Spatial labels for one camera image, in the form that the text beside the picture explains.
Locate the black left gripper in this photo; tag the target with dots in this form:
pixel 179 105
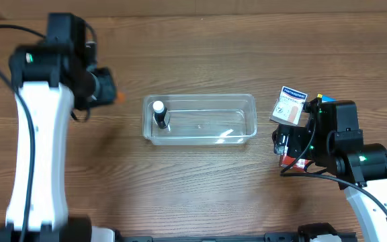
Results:
pixel 107 89

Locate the white Hansaplast plaster box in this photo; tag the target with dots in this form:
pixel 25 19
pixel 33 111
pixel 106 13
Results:
pixel 289 106

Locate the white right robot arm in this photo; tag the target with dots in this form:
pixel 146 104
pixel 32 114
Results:
pixel 359 169

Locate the orange tablet tube white cap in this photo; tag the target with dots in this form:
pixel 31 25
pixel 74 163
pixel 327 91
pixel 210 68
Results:
pixel 120 97

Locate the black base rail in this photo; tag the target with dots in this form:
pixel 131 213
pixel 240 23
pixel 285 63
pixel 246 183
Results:
pixel 268 237

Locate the dark bottle white cap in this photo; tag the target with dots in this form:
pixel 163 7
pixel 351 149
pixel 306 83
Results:
pixel 161 114

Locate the clear plastic container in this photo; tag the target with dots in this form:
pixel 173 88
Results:
pixel 202 119

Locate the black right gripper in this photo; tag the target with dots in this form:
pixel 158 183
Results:
pixel 287 142

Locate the blue VapoDrops cough drops bag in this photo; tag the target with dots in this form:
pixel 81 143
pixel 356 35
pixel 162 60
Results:
pixel 325 98

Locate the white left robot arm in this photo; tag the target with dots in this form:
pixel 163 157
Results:
pixel 50 82

